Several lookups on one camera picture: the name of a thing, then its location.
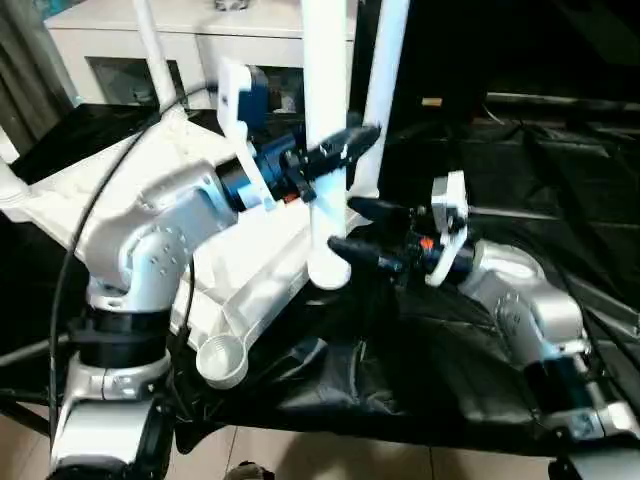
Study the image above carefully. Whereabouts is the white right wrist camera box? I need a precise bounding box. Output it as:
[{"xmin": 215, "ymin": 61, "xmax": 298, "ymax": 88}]
[{"xmin": 425, "ymin": 172, "xmax": 471, "ymax": 289}]

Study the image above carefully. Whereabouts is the black mat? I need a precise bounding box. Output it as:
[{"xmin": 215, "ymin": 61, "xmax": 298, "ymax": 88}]
[{"xmin": 0, "ymin": 95, "xmax": 640, "ymax": 461}]

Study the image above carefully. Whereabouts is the white cabinet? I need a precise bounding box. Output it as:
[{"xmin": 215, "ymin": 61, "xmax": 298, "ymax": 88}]
[{"xmin": 45, "ymin": 0, "xmax": 359, "ymax": 111}]

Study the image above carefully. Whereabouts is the silver metal rail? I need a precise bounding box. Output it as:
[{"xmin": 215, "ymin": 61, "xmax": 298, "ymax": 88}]
[{"xmin": 487, "ymin": 92, "xmax": 640, "ymax": 115}]

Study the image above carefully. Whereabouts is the white plastic table top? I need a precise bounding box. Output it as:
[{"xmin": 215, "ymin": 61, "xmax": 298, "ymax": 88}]
[{"xmin": 0, "ymin": 105, "xmax": 386, "ymax": 391}]

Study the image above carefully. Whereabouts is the grey curtain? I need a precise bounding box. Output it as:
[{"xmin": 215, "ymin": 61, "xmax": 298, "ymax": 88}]
[{"xmin": 0, "ymin": 0, "xmax": 79, "ymax": 156}]

